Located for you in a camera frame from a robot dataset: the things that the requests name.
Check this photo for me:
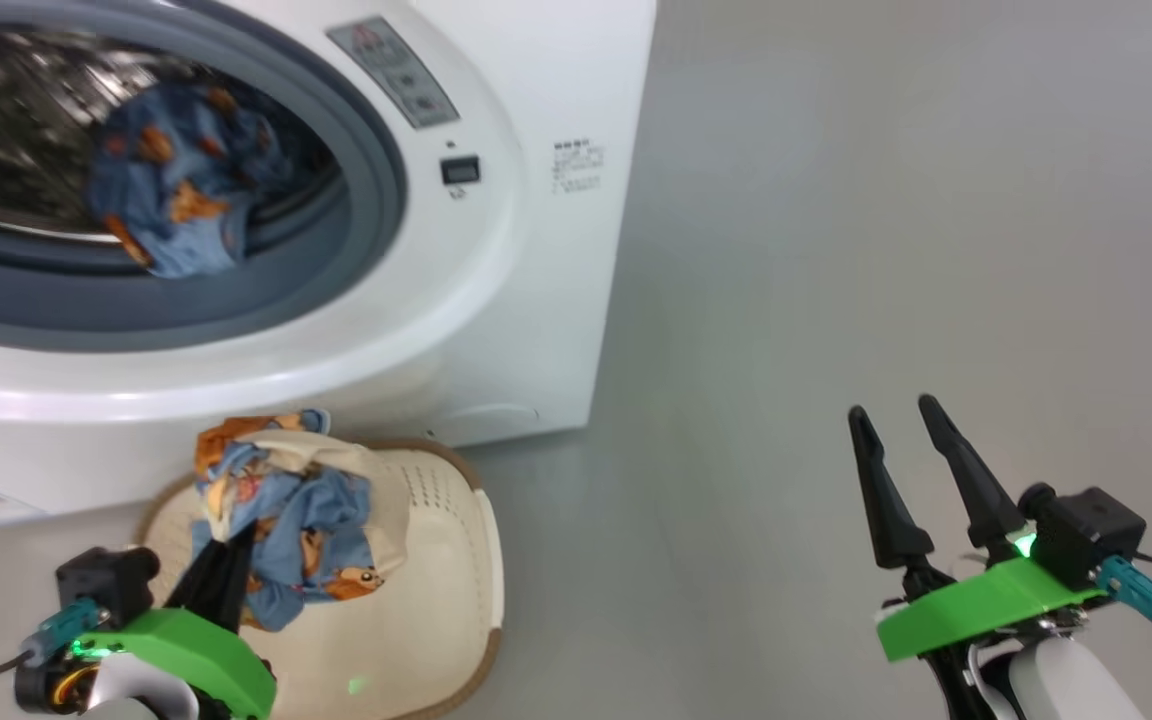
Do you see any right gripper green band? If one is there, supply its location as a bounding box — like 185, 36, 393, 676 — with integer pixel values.
848, 393, 1107, 720

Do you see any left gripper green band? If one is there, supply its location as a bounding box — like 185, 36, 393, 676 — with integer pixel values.
71, 525, 277, 720

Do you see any blue garment with cream lining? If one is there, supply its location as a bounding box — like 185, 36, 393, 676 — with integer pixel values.
191, 410, 412, 633

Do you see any blue bear-print garment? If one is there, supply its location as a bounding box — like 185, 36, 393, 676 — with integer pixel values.
88, 85, 297, 279

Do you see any white front-load washing machine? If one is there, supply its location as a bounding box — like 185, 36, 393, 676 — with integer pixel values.
0, 0, 659, 521

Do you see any stainless steel washing machine drum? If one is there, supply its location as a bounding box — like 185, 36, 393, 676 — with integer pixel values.
0, 25, 347, 246

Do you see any cream perforated laundry basket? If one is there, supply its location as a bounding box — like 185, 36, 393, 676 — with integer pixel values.
136, 438, 505, 720

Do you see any grey warning sticker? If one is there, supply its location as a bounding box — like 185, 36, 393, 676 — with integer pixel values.
326, 15, 462, 131

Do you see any left cable with teal plug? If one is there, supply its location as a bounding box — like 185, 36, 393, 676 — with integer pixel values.
0, 598, 112, 691

